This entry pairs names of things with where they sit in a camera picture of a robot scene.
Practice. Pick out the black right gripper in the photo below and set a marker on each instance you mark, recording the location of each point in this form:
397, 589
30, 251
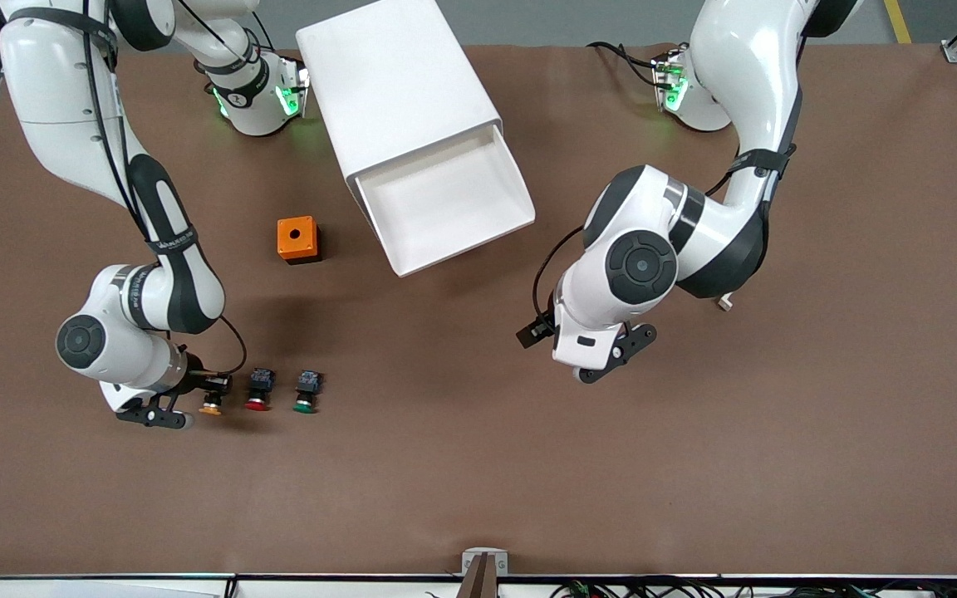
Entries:
194, 383

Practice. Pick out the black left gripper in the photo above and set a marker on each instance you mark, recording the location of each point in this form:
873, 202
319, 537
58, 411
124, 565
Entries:
538, 328

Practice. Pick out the yellow push button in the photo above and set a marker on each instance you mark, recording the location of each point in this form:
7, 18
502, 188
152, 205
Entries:
211, 409

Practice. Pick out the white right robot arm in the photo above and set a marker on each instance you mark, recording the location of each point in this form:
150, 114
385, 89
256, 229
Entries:
55, 83

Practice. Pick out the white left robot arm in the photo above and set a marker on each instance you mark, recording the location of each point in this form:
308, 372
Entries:
744, 83

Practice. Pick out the red push button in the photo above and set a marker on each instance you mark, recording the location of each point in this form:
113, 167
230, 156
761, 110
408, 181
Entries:
259, 382

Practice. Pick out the green push button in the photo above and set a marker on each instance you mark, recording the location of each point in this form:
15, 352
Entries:
307, 383

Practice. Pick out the orange button box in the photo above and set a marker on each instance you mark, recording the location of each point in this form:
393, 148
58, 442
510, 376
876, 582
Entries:
296, 239

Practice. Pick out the brown table mat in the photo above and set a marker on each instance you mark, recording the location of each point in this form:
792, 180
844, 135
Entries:
478, 465

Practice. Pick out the grey metal bracket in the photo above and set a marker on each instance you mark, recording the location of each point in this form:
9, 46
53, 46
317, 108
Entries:
484, 563

